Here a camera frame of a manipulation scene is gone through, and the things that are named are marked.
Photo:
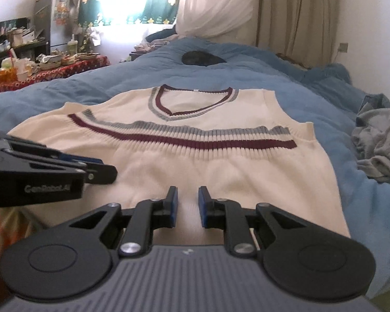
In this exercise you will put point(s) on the pile of dark clothes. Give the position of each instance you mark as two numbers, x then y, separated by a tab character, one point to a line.
156	40

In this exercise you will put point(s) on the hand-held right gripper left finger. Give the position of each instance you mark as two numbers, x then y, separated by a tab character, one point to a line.
173	209

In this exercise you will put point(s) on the grey crumpled clothes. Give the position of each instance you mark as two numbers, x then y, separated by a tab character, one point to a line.
380	149

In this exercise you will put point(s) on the beige curtain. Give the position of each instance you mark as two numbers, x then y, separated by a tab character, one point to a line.
295	13

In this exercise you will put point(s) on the wall socket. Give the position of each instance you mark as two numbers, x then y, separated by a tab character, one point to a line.
344	47

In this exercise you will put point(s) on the dark cloth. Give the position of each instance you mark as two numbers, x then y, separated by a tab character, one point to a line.
201	58

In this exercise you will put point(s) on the patterned bed sheet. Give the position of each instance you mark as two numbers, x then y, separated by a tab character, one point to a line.
292	60

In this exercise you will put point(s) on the cream knit vest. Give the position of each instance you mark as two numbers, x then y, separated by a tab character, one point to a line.
214	169

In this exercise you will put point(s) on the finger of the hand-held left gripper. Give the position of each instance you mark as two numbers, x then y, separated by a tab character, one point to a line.
87	161
100	174

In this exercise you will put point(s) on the black shelf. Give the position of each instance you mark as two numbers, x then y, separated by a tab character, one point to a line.
6	48

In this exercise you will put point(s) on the silver refrigerator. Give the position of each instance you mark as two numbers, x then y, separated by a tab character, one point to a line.
52	19

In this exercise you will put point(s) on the blue blanket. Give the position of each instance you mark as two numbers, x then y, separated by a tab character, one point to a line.
360	208

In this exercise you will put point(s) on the green patterned curtain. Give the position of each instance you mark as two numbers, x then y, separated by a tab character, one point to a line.
87	3

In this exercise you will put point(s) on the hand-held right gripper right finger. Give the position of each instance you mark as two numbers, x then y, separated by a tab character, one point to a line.
202	209

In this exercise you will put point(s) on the red patterned cluttered table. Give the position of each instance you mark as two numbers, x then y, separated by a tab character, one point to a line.
52	74

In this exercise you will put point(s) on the green drink cup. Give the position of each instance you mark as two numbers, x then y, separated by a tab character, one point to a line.
71	47

